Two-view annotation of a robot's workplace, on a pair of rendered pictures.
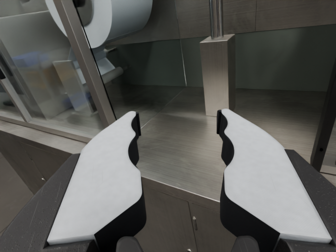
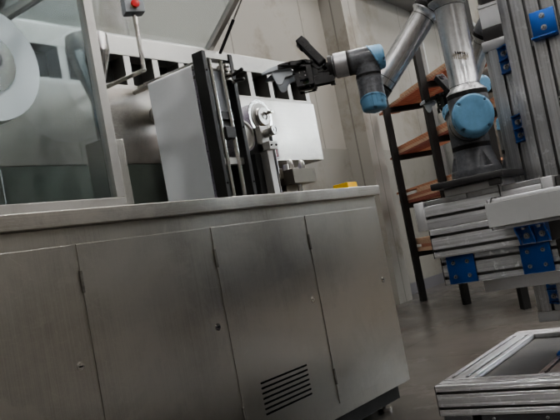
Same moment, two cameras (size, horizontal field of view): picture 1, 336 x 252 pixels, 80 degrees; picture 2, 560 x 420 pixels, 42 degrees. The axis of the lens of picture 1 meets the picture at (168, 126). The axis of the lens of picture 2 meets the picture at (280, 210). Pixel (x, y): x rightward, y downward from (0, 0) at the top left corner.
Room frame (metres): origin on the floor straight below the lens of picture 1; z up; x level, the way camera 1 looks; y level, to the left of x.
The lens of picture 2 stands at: (0.10, 2.18, 0.70)
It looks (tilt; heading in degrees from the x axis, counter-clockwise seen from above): 3 degrees up; 271
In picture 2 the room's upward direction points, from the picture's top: 11 degrees counter-clockwise
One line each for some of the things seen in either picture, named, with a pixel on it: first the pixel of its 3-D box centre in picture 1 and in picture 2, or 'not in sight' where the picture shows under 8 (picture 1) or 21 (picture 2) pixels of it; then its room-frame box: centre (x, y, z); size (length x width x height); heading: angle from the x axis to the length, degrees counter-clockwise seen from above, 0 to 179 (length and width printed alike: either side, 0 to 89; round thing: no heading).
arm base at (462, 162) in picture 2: not in sight; (474, 160); (-0.46, -0.07, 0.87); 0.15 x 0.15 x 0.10
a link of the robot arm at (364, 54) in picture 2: not in sight; (366, 60); (-0.19, 0.03, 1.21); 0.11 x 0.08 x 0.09; 173
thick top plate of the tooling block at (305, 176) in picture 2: not in sight; (267, 184); (0.20, -0.97, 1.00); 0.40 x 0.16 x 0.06; 144
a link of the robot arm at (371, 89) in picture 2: not in sight; (372, 93); (-0.19, 0.01, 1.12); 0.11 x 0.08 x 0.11; 83
